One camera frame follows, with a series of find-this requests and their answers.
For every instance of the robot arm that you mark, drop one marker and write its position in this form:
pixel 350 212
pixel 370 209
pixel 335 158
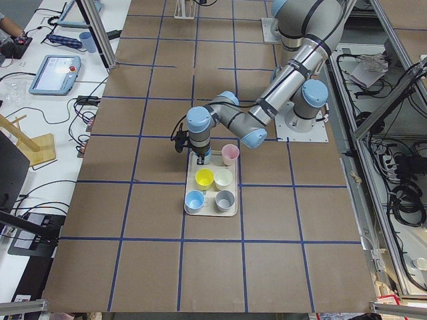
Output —
pixel 311 31

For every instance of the pink cup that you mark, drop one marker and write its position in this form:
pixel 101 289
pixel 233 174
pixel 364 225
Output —
pixel 230 154

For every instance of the grey cup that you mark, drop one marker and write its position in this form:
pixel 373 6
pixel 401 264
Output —
pixel 224 200

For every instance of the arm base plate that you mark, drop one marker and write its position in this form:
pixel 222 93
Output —
pixel 270 32
pixel 290 128

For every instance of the white wire cup rack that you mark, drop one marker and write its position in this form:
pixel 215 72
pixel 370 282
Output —
pixel 184 9

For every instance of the cream plastic tray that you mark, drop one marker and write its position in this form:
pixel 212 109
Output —
pixel 209 208

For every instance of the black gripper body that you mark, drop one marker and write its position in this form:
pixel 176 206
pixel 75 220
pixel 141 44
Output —
pixel 201 154

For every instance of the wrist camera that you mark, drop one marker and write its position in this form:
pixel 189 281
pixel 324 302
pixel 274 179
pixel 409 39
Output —
pixel 181 140

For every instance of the wooden stand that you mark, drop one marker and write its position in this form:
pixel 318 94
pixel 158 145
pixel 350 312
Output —
pixel 38 150

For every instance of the blue cup on desk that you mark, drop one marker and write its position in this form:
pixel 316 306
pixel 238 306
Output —
pixel 87 42

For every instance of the teach pendant tablet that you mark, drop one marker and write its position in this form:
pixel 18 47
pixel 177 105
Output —
pixel 71 16
pixel 56 75

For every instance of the yellow cup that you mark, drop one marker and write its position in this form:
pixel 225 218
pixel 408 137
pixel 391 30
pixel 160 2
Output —
pixel 204 179

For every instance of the light blue cup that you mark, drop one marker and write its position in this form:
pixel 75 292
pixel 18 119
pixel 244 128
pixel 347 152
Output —
pixel 207 158
pixel 194 201

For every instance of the cream white cup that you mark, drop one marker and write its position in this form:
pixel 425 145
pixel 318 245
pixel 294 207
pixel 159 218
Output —
pixel 223 178

